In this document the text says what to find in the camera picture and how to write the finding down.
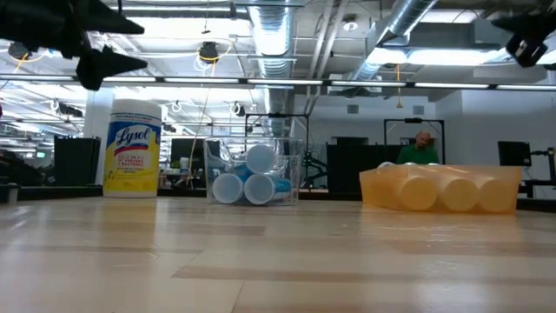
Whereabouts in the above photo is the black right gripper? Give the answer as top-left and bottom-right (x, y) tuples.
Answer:
(490, 0), (556, 44)

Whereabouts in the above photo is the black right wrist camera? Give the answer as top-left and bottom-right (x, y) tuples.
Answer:
(505, 33), (549, 69)

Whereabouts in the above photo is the black aluminium table frame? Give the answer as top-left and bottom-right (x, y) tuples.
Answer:
(0, 184), (556, 213)

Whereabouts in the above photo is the person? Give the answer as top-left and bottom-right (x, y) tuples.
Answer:
(395, 130), (441, 166)

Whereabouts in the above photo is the long ceiling light strip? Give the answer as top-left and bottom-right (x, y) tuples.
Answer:
(0, 73), (556, 91)

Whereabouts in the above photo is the black ceiling cable reel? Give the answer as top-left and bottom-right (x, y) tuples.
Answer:
(7, 41), (33, 61)
(198, 40), (221, 64)

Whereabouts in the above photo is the yellow hanging cord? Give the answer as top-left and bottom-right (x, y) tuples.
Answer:
(394, 63), (404, 110)

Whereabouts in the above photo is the black partition panel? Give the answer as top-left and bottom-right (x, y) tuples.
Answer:
(326, 137), (403, 194)
(53, 136), (103, 188)

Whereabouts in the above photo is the black monitor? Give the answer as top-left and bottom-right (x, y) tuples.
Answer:
(497, 140), (533, 168)

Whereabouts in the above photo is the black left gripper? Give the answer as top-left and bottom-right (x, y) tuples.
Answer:
(0, 0), (149, 92)

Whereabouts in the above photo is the black metal rig frame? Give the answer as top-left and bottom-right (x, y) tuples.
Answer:
(382, 117), (447, 166)
(243, 111), (311, 192)

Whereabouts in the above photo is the silver ribbed air duct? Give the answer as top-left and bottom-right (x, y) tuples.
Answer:
(246, 0), (298, 131)

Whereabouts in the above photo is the Lysol wipes canister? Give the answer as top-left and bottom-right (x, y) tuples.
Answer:
(102, 97), (163, 200)

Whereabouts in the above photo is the orange translucent plastic bin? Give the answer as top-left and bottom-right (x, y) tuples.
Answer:
(358, 163), (524, 216)

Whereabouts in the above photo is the clear plastic bin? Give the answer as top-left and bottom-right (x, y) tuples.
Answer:
(203, 136), (305, 207)

